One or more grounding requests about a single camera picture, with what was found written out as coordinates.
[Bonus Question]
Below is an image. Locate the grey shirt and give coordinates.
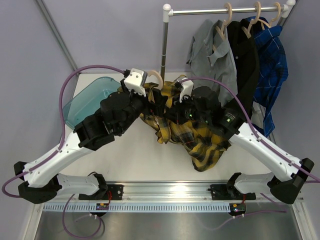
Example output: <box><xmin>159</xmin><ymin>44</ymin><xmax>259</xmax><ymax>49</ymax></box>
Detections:
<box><xmin>186</xmin><ymin>19</ymin><xmax>238</xmax><ymax>94</ymax></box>

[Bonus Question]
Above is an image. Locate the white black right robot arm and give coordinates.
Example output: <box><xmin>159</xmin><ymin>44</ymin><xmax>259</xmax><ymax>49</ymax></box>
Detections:
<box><xmin>165</xmin><ymin>86</ymin><xmax>314</xmax><ymax>205</ymax></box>

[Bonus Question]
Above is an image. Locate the wooden hanger of grey shirt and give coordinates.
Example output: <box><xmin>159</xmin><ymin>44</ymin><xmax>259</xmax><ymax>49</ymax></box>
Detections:
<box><xmin>215</xmin><ymin>2</ymin><xmax>233</xmax><ymax>42</ymax></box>

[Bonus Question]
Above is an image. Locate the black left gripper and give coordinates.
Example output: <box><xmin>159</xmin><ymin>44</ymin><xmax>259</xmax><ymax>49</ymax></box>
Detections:
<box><xmin>116</xmin><ymin>79</ymin><xmax>167</xmax><ymax>135</ymax></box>

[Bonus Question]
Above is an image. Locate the white slotted cable duct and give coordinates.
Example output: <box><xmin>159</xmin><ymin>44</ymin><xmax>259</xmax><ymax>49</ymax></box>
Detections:
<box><xmin>43</xmin><ymin>202</ymin><xmax>231</xmax><ymax>213</ymax></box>

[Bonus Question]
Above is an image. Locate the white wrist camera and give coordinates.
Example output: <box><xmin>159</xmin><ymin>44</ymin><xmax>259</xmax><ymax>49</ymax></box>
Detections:
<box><xmin>123</xmin><ymin>68</ymin><xmax>148</xmax><ymax>97</ymax></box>
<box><xmin>174</xmin><ymin>75</ymin><xmax>194</xmax><ymax>103</ymax></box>

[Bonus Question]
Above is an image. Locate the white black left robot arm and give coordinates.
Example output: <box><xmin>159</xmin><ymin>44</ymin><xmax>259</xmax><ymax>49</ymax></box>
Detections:
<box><xmin>14</xmin><ymin>89</ymin><xmax>168</xmax><ymax>204</ymax></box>

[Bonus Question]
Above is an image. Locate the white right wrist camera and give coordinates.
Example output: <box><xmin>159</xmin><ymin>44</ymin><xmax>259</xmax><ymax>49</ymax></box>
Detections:
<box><xmin>174</xmin><ymin>75</ymin><xmax>194</xmax><ymax>103</ymax></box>

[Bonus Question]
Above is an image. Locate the wooden hanger of black shirt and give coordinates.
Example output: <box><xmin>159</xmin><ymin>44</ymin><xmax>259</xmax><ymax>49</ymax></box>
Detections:
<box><xmin>241</xmin><ymin>1</ymin><xmax>262</xmax><ymax>39</ymax></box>

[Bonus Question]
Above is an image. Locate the teal plastic tub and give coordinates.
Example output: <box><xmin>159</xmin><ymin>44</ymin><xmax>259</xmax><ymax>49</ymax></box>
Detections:
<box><xmin>62</xmin><ymin>76</ymin><xmax>121</xmax><ymax>129</ymax></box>

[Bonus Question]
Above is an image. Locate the wooden hanger of blue shirt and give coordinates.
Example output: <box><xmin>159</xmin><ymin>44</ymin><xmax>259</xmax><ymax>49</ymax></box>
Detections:
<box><xmin>258</xmin><ymin>2</ymin><xmax>282</xmax><ymax>30</ymax></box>

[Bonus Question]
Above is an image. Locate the blue plaid shirt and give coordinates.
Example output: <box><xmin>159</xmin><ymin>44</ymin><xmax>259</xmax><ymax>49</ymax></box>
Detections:
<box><xmin>251</xmin><ymin>16</ymin><xmax>289</xmax><ymax>137</ymax></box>

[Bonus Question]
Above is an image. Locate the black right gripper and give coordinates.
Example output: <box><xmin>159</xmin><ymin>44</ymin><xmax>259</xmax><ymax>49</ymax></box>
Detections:
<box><xmin>164</xmin><ymin>93</ymin><xmax>211</xmax><ymax>125</ymax></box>

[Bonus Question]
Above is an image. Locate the yellow plaid shirt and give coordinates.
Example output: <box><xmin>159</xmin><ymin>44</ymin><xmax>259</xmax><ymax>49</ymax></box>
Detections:
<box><xmin>140</xmin><ymin>75</ymin><xmax>231</xmax><ymax>172</ymax></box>

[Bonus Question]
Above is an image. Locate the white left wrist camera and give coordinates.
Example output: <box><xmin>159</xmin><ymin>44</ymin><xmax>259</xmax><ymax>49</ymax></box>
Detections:
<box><xmin>123</xmin><ymin>68</ymin><xmax>148</xmax><ymax>97</ymax></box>

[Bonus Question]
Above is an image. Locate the purple cable under right base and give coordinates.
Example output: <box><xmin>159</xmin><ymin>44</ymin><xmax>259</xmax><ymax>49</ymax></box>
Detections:
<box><xmin>199</xmin><ymin>192</ymin><xmax>288</xmax><ymax>231</ymax></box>

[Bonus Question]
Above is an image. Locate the white metal clothes rack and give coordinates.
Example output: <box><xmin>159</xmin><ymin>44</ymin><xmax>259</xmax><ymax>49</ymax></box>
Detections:
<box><xmin>159</xmin><ymin>0</ymin><xmax>297</xmax><ymax>138</ymax></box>

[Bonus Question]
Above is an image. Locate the aluminium mounting rail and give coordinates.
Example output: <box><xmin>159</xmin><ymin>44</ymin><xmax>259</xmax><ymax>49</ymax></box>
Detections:
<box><xmin>32</xmin><ymin>181</ymin><xmax>305</xmax><ymax>202</ymax></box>

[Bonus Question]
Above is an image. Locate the black shirt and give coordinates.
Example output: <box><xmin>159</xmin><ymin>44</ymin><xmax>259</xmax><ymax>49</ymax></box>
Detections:
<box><xmin>227</xmin><ymin>19</ymin><xmax>260</xmax><ymax>117</ymax></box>

